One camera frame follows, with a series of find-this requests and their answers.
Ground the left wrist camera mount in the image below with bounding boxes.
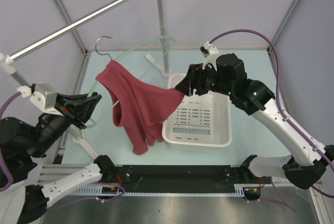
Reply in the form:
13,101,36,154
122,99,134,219
17,84,63,115

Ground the mint green plastic hanger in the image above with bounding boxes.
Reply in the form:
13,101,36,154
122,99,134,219
87,36,177,129

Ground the red tank top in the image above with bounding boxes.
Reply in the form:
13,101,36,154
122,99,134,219
96,61,184,155

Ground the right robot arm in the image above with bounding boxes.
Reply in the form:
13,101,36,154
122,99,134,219
175,53,333,190

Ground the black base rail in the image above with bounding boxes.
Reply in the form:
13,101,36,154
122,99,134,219
107,165,260,193

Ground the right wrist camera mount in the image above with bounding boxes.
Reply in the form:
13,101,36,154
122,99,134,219
200,42,220,71

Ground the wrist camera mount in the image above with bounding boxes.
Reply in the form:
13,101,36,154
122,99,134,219
17,84,63,115
200,42,220,71

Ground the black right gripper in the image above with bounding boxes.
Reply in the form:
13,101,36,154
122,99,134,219
175,62,234,96

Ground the metal clothes rack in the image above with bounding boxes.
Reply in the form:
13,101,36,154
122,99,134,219
0,0,171,159

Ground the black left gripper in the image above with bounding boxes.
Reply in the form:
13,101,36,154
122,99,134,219
27,90,103,156

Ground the white plastic basket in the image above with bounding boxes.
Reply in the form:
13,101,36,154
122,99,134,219
162,73,233,148

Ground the white slotted cable duct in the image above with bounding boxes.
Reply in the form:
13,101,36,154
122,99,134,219
69,185,260,197

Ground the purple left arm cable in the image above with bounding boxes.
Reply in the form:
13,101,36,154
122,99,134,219
0,92,24,192

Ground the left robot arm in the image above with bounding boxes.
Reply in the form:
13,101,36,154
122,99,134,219
1,92,116,223

